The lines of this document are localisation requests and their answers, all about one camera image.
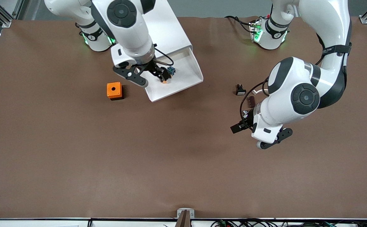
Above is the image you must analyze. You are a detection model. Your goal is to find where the yellow mushroom push button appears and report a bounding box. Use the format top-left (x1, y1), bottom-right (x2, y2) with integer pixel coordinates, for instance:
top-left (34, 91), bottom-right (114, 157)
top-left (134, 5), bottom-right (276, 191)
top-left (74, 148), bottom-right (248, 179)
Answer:
top-left (161, 66), bottom-right (176, 84)

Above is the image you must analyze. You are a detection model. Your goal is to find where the orange button enclosure box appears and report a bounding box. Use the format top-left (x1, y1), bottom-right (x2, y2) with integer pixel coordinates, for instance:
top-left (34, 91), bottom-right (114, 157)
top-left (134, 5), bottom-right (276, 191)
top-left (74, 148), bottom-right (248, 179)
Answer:
top-left (107, 82), bottom-right (124, 101)

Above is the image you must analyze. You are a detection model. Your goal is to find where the black base cable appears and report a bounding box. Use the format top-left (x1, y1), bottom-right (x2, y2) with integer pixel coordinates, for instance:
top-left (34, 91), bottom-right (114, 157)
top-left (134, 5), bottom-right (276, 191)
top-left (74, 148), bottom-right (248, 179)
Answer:
top-left (224, 16), bottom-right (256, 33)

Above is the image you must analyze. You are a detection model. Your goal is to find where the black cable bundle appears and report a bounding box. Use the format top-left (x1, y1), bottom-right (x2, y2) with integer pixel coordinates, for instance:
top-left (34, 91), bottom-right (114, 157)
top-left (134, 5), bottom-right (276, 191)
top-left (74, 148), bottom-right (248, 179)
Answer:
top-left (210, 218), bottom-right (367, 227)

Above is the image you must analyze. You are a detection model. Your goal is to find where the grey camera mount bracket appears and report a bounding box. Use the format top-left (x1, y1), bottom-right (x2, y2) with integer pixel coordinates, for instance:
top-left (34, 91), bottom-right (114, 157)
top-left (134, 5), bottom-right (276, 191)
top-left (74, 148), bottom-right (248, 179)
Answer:
top-left (176, 208), bottom-right (195, 227)

